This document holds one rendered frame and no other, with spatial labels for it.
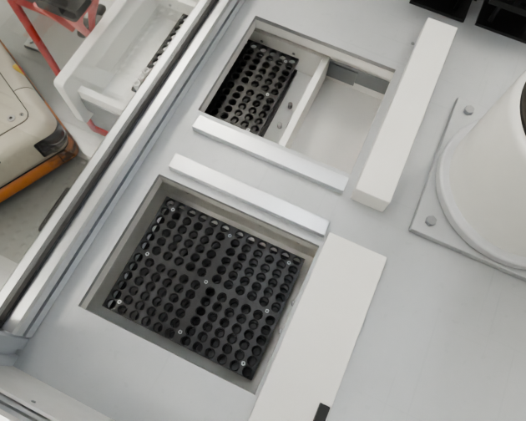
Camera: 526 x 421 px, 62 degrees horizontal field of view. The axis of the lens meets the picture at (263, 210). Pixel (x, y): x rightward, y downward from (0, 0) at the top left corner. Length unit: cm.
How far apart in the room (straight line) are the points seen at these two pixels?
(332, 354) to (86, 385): 29
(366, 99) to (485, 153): 34
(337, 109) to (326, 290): 38
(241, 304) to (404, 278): 22
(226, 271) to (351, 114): 38
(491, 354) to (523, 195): 21
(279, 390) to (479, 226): 32
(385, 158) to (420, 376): 28
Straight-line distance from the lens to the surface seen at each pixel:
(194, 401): 56
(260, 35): 82
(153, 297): 62
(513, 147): 51
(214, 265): 61
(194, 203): 71
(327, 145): 78
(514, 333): 64
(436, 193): 64
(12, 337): 58
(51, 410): 50
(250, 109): 72
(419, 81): 69
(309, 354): 54
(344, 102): 83
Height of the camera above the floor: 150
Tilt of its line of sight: 69 degrees down
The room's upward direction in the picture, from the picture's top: 5 degrees clockwise
